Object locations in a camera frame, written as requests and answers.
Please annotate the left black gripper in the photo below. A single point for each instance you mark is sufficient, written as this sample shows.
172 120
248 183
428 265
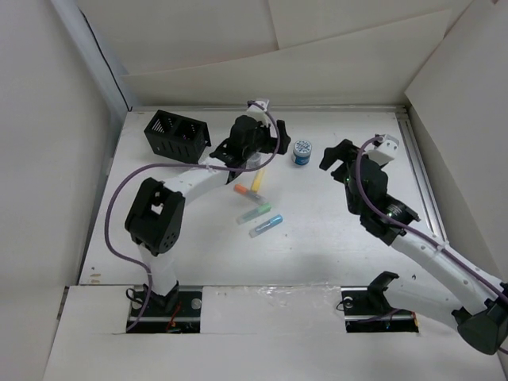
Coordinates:
266 131

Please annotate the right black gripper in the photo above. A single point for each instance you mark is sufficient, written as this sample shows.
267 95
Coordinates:
341 152

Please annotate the blue-lidded small jar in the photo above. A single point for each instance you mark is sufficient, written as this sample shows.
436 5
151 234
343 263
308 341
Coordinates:
301 152

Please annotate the yellow highlighter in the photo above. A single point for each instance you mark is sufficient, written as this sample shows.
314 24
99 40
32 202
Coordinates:
255 186

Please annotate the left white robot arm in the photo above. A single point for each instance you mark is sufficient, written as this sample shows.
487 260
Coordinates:
155 218

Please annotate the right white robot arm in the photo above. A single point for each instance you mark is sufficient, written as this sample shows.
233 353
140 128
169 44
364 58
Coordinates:
472 301

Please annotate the orange highlighter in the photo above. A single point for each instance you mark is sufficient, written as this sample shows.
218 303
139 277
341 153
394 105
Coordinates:
251 195

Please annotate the green highlighter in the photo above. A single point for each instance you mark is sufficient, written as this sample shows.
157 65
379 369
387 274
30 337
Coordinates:
253 214

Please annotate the blue highlighter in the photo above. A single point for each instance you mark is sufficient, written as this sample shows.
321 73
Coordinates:
265 226

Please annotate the black two-compartment organizer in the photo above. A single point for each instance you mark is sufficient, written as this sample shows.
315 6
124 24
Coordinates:
177 137

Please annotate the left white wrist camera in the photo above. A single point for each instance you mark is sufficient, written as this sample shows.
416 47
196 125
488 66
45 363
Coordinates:
257 109

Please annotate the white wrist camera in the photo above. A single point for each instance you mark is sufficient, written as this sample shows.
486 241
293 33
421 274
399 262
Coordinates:
384 151
257 109

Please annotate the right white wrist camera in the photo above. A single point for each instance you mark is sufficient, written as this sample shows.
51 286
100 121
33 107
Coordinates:
384 151

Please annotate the aluminium rail right edge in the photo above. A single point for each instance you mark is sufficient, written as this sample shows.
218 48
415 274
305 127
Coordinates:
430 209

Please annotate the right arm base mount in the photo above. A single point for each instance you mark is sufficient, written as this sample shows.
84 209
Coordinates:
366 309

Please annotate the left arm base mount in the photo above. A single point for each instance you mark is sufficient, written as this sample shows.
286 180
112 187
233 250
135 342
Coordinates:
179 313

